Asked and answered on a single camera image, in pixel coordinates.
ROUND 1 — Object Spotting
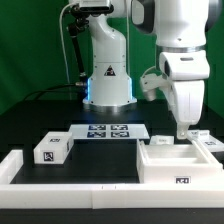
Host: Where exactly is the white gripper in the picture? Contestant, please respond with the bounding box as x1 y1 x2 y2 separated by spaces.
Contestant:
159 50 210 140

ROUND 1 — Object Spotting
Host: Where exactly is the small white door panel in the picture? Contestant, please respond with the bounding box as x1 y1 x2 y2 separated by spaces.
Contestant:
150 135 174 145

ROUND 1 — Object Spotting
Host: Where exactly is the white door panel with handle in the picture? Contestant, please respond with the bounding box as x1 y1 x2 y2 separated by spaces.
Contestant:
187 130 224 152

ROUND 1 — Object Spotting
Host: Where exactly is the white cabinet body box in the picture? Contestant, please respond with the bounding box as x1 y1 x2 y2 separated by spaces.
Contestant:
136 140 224 185

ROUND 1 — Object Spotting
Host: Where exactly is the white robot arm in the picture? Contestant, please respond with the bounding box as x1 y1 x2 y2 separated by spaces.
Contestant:
69 0 222 139

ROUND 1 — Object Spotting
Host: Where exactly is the white cabinet top block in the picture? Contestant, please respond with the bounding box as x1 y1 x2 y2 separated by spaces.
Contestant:
33 132 74 164

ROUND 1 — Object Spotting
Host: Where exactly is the white tag plate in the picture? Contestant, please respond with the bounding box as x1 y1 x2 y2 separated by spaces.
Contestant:
69 124 149 139

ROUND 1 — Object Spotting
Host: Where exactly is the white U-shaped frame fence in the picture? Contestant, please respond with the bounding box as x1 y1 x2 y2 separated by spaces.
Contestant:
0 150 224 209

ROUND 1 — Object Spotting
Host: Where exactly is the black cable on base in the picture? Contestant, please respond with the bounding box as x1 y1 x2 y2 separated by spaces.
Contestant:
23 81 89 102

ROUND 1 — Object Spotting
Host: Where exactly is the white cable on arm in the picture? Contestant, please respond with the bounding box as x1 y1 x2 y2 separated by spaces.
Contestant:
58 3 79 85

